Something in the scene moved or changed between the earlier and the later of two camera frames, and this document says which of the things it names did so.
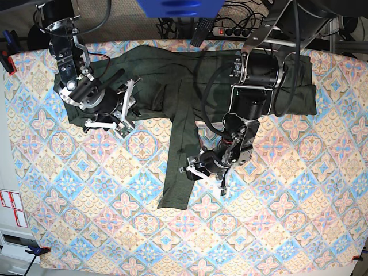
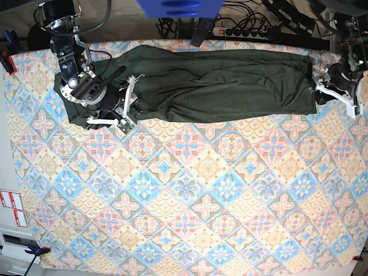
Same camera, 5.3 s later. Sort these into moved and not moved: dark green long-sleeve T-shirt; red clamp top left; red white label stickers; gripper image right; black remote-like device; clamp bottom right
Moved: dark green long-sleeve T-shirt; gripper image right
Not moved: red clamp top left; clamp bottom right; black remote-like device; red white label stickers
